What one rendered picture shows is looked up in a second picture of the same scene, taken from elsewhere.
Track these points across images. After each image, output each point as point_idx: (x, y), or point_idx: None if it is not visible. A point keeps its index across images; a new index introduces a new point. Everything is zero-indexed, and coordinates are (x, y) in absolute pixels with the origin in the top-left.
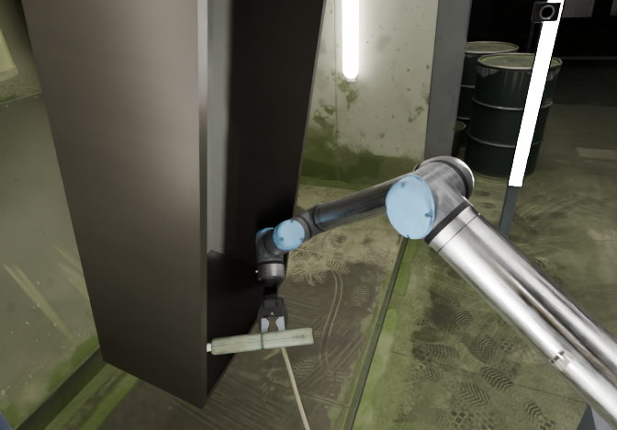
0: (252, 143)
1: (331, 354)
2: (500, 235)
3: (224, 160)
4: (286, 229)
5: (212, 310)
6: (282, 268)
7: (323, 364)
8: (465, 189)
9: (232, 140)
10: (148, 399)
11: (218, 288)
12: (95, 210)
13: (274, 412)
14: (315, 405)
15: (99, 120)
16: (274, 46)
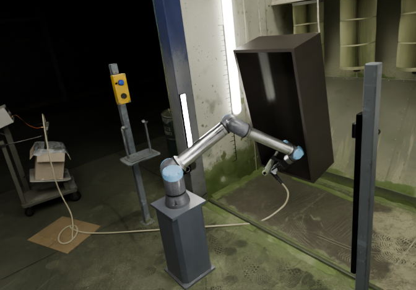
0: (318, 118)
1: (304, 234)
2: (213, 129)
3: (326, 122)
4: (283, 141)
5: (296, 165)
6: (287, 158)
7: (299, 230)
8: (226, 124)
9: (323, 114)
10: (303, 188)
11: (307, 165)
12: (265, 101)
13: (282, 214)
14: (280, 224)
15: (257, 81)
16: (310, 82)
